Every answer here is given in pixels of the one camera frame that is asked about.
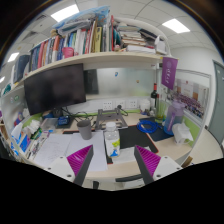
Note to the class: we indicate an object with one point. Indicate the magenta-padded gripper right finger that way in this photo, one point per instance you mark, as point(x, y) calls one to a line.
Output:
point(150, 160)

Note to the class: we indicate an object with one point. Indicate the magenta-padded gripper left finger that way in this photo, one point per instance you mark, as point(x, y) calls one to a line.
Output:
point(78, 160)

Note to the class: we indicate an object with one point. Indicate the large purple water jug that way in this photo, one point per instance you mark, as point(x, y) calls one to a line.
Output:
point(173, 118)

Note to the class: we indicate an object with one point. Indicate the blank white paper sheet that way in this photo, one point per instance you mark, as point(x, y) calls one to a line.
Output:
point(90, 146)

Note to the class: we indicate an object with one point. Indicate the small white paper note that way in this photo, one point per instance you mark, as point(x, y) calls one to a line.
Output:
point(125, 156)

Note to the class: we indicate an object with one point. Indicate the white paper sheet with writing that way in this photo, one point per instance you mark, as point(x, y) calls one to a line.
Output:
point(51, 148)

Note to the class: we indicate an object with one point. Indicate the grey cup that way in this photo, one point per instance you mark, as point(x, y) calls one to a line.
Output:
point(84, 130)

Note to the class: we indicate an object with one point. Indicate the white tissue pack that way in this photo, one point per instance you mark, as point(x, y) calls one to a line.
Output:
point(181, 133)

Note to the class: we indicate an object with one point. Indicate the small blue box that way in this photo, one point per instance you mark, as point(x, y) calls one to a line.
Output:
point(63, 120)

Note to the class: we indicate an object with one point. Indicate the clear plastic box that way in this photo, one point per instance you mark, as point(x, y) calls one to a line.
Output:
point(48, 124)

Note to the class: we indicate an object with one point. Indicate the clear glass with yellow liquid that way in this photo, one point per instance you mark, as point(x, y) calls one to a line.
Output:
point(161, 113)

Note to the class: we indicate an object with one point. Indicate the white jar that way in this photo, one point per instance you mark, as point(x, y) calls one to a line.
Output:
point(144, 106)

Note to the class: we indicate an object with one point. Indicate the white tissues bundle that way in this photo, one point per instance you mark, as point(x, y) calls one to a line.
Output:
point(32, 126)

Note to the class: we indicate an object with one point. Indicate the blue printed package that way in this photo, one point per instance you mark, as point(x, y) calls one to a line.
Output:
point(20, 141)

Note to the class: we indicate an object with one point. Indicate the dark wine bottle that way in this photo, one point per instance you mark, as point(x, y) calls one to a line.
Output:
point(153, 95)

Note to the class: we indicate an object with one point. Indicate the black computer monitor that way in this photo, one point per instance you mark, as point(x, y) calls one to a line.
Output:
point(55, 88)

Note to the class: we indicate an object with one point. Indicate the group photo poster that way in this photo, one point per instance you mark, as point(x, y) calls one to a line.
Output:
point(191, 96)

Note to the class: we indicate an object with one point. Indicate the grey door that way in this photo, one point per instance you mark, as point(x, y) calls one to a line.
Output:
point(217, 103)

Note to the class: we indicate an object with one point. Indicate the purple pennant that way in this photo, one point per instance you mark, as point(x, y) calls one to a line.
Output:
point(169, 71)

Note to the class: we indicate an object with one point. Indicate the beige shelf full of books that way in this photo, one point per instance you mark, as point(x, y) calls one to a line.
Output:
point(93, 58)

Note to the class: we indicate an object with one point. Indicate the white wall socket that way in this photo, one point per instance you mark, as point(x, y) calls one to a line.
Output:
point(132, 103)
point(107, 105)
point(120, 104)

